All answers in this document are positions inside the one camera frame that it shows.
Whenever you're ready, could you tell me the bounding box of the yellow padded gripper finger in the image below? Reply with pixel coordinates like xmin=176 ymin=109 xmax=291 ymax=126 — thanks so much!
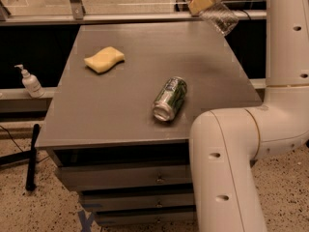
xmin=187 ymin=0 xmax=217 ymax=16

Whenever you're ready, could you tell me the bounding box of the clear plastic water bottle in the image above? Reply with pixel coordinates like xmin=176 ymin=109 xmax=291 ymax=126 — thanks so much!
xmin=184 ymin=0 xmax=239 ymax=36

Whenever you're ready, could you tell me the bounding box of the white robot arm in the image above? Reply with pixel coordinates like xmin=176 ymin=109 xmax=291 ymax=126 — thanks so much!
xmin=189 ymin=0 xmax=309 ymax=232

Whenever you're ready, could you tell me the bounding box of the white pump dispenser bottle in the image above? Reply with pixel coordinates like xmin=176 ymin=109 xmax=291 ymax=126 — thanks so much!
xmin=15 ymin=64 xmax=44 ymax=98

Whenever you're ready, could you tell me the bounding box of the green aluminium soda can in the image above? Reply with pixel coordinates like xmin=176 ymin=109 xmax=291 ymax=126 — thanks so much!
xmin=153 ymin=76 xmax=187 ymax=122

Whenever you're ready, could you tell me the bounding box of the yellow sponge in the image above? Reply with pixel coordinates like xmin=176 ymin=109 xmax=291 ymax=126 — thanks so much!
xmin=84 ymin=46 xmax=125 ymax=73

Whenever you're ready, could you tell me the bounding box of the grey drawer cabinet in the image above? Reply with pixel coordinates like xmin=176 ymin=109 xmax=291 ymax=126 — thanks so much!
xmin=36 ymin=20 xmax=264 ymax=228

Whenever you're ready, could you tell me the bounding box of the top grey drawer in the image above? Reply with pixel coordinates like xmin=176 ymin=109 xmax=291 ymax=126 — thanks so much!
xmin=55 ymin=165 xmax=192 ymax=191

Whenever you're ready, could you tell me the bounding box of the grey drawer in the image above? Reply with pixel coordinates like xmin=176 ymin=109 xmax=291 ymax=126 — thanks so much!
xmin=79 ymin=193 xmax=195 ymax=212
xmin=95 ymin=206 xmax=196 ymax=226
xmin=55 ymin=165 xmax=192 ymax=191

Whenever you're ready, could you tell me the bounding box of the bottom grey drawer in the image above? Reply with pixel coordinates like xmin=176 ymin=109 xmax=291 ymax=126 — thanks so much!
xmin=95 ymin=206 xmax=196 ymax=226

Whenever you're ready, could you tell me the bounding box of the middle grey drawer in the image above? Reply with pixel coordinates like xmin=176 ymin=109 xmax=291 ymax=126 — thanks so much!
xmin=79 ymin=193 xmax=195 ymax=212

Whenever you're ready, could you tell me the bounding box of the black stand leg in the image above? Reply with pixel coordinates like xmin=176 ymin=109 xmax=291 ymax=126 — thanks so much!
xmin=0 ymin=124 xmax=40 ymax=191

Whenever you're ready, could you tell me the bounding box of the black cable on floor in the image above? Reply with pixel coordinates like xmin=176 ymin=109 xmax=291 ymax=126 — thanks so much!
xmin=0 ymin=125 xmax=25 ymax=154

